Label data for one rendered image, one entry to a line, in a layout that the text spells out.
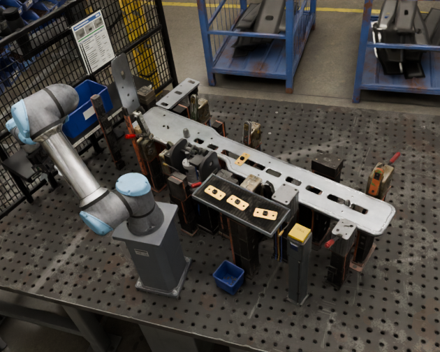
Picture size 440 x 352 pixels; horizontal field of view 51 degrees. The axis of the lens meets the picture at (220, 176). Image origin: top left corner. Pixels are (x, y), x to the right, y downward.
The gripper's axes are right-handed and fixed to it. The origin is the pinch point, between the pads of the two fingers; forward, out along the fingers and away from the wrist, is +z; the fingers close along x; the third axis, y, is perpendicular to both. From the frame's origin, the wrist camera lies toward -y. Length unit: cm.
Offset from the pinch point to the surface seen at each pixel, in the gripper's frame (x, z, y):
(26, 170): -18.2, -7.4, -2.7
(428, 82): 176, 123, -214
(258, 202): 95, 18, 20
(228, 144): 72, 22, -31
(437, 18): 194, 96, -269
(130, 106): 19, -2, -53
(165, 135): 40, 11, -35
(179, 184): 59, 13, 5
